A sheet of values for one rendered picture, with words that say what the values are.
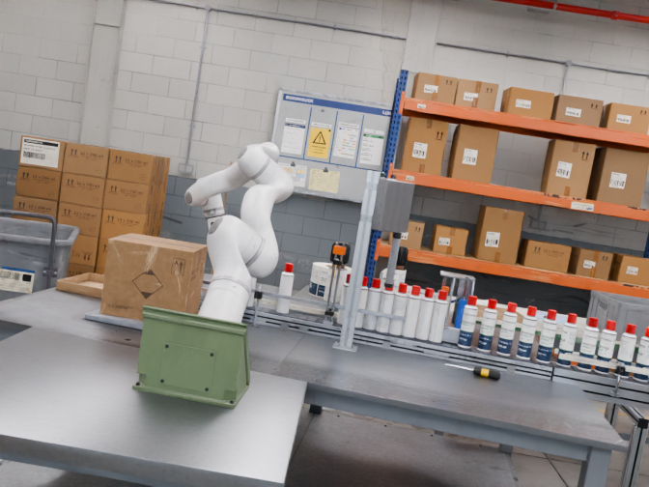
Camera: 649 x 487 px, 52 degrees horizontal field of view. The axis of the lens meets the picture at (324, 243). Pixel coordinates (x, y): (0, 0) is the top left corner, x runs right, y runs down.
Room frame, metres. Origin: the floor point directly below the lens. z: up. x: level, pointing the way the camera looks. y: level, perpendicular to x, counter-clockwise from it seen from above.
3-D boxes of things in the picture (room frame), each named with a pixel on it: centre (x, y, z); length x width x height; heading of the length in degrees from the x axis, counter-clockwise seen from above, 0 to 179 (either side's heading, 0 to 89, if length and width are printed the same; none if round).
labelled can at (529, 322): (2.50, -0.82, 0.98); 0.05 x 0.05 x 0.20
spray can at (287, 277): (2.62, 0.13, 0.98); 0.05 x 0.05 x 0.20
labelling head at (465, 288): (2.63, -0.55, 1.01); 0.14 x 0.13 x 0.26; 82
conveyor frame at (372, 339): (2.59, -0.11, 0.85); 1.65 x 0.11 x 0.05; 82
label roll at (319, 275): (3.18, -0.06, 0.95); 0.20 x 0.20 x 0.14
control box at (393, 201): (2.49, -0.21, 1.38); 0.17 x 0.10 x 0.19; 137
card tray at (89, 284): (2.72, 0.87, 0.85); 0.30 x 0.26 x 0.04; 82
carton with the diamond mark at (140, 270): (2.39, 0.59, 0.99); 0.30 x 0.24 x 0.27; 89
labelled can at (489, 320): (2.52, -0.67, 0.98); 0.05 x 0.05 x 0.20
